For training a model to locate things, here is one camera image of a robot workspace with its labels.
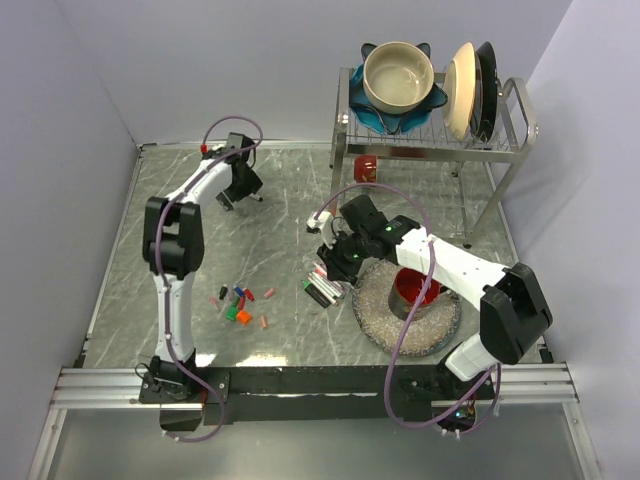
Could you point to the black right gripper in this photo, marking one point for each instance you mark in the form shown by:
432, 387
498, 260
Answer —
338, 269

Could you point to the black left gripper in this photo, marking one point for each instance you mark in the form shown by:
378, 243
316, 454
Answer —
252, 185

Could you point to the green and black highlighter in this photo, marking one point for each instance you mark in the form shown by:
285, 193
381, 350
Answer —
316, 294

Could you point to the beige ceramic bowl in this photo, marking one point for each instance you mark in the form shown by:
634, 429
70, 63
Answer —
397, 76

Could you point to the black plate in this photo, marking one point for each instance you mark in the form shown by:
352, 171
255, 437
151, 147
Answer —
485, 104

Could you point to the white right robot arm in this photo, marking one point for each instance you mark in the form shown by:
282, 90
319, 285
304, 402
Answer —
513, 310

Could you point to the speckled grey plate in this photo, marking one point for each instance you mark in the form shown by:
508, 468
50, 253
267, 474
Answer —
426, 335

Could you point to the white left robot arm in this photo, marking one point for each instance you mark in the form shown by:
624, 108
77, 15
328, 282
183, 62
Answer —
173, 247

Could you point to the orange highlighter cap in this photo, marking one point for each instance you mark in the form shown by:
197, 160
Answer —
243, 317

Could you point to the small red cup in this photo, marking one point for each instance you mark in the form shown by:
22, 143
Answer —
365, 169

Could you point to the blue star-shaped bowl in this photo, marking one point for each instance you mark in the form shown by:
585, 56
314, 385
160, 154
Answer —
382, 122

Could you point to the cream plate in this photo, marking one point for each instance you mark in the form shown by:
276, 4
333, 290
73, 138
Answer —
460, 86

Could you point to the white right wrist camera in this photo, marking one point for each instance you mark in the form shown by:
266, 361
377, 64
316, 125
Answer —
321, 223

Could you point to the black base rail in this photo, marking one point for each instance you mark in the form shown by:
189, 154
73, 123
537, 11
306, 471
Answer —
247, 394

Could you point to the pink pen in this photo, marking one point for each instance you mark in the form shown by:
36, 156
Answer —
334, 284

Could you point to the steel dish rack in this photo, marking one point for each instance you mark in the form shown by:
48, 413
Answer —
502, 156

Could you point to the black and red mug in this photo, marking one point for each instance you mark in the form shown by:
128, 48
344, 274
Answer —
405, 290

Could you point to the salmon capped white marker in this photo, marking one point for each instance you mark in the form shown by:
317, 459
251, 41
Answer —
320, 283

